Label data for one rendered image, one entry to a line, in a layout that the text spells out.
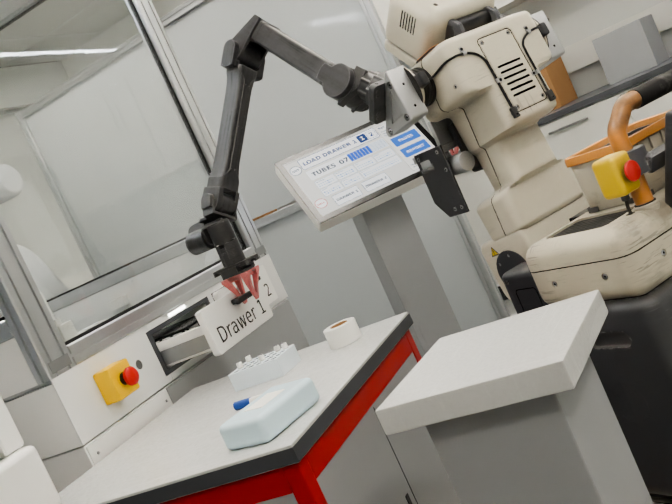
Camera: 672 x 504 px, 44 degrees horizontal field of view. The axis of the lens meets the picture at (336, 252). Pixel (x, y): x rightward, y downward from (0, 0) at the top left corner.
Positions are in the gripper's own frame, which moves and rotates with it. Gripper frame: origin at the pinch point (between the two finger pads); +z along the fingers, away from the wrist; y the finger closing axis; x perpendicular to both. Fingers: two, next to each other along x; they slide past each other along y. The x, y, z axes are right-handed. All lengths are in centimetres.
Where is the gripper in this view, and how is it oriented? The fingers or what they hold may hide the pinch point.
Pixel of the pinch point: (250, 297)
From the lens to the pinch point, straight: 204.2
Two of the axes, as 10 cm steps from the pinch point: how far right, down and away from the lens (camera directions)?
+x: -3.5, 2.4, -9.1
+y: -8.5, 3.3, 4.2
